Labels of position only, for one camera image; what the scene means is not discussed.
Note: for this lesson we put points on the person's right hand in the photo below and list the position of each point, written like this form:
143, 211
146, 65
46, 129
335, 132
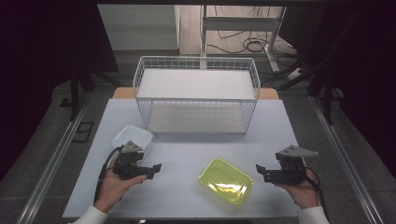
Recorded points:
303, 194

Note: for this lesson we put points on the person's left hand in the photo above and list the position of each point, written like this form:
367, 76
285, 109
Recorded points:
112, 189

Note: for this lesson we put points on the wooden table board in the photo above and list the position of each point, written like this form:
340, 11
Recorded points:
123, 93

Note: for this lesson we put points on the metal floor rail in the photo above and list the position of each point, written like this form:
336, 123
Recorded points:
53, 161
345, 161

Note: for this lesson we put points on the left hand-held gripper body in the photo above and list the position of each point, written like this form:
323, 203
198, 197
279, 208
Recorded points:
127, 166

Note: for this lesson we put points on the yellow plastic tray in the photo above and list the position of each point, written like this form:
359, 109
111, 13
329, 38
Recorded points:
225, 182

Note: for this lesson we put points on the white plastic box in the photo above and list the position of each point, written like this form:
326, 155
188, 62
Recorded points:
132, 134

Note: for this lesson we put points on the dark curtain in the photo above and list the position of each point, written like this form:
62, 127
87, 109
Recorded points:
37, 62
361, 62

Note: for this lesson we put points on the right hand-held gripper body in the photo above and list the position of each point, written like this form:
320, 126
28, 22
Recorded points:
289, 174

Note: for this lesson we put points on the white cabinet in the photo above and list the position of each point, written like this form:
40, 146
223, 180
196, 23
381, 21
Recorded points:
137, 26

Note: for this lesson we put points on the white metal desk frame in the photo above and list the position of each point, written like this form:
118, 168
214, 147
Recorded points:
239, 23

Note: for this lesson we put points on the black floor frame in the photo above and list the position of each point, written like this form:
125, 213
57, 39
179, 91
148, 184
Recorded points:
83, 132

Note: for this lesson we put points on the black stand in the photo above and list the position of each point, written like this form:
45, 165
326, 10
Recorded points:
327, 99
74, 93

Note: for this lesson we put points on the white power strip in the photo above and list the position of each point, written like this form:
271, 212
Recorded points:
294, 73

